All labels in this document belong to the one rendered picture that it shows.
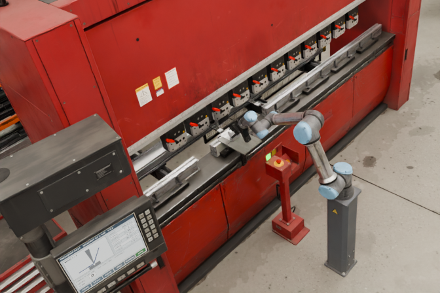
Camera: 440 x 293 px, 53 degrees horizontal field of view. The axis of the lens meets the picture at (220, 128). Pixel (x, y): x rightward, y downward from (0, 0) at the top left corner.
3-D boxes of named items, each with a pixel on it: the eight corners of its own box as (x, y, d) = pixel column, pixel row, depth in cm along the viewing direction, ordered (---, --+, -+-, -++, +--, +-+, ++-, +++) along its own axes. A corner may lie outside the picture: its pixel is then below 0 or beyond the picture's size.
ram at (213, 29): (118, 164, 255) (69, 38, 207) (110, 158, 260) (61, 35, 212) (388, -15, 401) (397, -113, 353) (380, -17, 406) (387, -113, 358)
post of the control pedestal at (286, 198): (287, 222, 356) (283, 174, 324) (282, 220, 360) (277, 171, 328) (291, 218, 359) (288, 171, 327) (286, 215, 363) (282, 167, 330)
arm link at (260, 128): (274, 127, 287) (262, 115, 287) (264, 137, 280) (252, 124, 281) (268, 132, 293) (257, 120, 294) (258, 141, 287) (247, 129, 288)
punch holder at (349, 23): (348, 29, 379) (348, 12, 369) (340, 27, 384) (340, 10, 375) (357, 23, 386) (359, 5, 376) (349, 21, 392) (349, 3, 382)
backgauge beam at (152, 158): (128, 189, 304) (124, 179, 298) (118, 181, 313) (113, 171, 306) (326, 50, 416) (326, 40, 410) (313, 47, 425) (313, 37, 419)
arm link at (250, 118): (253, 123, 280) (244, 114, 280) (246, 129, 289) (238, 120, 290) (260, 116, 283) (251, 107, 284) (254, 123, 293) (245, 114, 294)
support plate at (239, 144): (244, 155, 298) (244, 154, 297) (218, 140, 314) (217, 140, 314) (262, 141, 306) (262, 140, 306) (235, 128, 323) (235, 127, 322)
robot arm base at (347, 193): (359, 189, 286) (359, 179, 280) (346, 204, 279) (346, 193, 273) (338, 180, 296) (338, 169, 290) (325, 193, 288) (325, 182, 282)
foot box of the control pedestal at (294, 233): (295, 246, 352) (294, 236, 345) (271, 230, 368) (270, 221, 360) (310, 230, 362) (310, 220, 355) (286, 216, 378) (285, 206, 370)
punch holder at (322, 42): (320, 49, 360) (320, 31, 350) (311, 46, 365) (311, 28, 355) (331, 41, 367) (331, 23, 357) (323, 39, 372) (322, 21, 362)
